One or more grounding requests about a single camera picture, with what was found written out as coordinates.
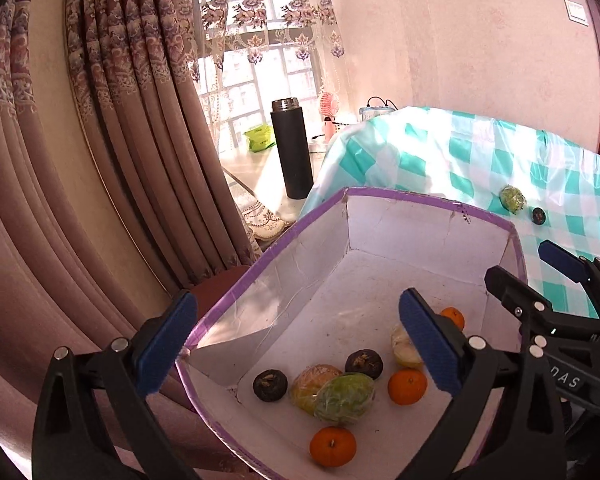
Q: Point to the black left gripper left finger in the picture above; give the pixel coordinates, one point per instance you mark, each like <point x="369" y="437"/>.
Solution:
<point x="70" y="439"/>

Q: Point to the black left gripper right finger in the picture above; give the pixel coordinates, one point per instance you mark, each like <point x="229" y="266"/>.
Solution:
<point x="504" y="419"/>

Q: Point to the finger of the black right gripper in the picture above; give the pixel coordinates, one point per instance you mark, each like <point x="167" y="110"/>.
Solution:
<point x="534" y="312"/>
<point x="578" y="269"/>

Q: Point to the green fruit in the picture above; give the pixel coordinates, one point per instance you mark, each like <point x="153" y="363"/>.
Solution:
<point x="512" y="199"/>
<point x="345" y="399"/>

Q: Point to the large orange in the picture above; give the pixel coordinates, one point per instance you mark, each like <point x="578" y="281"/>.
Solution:
<point x="407" y="387"/>

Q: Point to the half apple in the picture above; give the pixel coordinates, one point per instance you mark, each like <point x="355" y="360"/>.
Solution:
<point x="404" y="351"/>

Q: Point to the dark brown fruit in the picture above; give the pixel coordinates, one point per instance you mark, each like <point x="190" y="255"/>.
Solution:
<point x="365" y="361"/>
<point x="270" y="385"/>

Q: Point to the small mandarin orange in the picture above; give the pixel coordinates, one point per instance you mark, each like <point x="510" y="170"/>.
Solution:
<point x="333" y="447"/>

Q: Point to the teal checkered tablecloth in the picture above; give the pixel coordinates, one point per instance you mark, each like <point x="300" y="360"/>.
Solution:
<point x="470" y="158"/>

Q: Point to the white box purple trim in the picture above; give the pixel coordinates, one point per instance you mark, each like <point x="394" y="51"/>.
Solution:
<point x="330" y="286"/>

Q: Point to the wrapped yellow-green fruit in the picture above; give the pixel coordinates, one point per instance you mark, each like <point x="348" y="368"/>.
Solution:
<point x="304" y="389"/>

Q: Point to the brown drape curtain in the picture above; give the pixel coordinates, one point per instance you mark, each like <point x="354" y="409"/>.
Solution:
<point x="112" y="196"/>

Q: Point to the black thermos bottle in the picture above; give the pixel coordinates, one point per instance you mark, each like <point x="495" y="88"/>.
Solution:
<point x="292" y="146"/>

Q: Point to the white side table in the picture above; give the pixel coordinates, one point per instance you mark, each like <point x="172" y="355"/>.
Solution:
<point x="261" y="175"/>

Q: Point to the floral lace curtain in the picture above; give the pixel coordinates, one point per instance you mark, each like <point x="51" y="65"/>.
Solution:
<point x="253" y="52"/>

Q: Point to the white wall switch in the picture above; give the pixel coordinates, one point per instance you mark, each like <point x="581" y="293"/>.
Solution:
<point x="576" y="12"/>

